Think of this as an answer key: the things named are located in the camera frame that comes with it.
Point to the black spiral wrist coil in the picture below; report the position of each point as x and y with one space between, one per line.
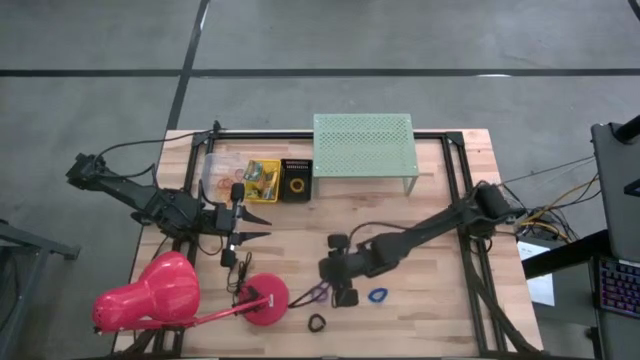
310 323

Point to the yellow plastic basket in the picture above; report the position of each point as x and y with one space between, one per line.
274 165

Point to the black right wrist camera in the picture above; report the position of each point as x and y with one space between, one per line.
361 267

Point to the gray monitor back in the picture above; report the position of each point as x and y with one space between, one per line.
615 190

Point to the red desk lamp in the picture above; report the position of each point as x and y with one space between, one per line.
165 290

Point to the large Crayola crayon box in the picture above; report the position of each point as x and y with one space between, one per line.
270 186

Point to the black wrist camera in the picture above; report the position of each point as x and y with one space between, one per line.
361 267
221 218

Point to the small narrow Crayola crayon box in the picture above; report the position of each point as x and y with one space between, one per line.
251 192

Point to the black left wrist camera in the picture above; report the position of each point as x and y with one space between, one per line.
221 218

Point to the purple spiral wrist coil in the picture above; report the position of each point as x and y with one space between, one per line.
320 302

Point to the clear plastic bin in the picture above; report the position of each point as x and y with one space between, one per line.
215 167

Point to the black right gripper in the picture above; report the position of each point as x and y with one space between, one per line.
337 270

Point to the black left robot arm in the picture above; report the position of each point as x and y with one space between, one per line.
150 200

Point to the black plastic basket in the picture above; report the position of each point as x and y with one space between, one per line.
287 170

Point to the eight-count Crayola crayon box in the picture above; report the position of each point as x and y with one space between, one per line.
254 171

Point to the blue spiral wrist coil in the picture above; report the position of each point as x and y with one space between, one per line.
370 295

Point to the white paper sheet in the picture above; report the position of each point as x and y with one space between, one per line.
537 280

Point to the green perforated metal shelf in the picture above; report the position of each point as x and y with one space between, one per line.
362 145

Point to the blue-lit keyboard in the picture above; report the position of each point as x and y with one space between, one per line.
620 287

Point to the gray metal cart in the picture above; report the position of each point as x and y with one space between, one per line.
25 280

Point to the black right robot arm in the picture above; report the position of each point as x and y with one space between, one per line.
430 230

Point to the black table frame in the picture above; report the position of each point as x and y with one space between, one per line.
325 135

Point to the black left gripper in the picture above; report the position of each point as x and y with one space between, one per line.
235 220

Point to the orange spiral wrist coil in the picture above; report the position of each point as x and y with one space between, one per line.
291 185

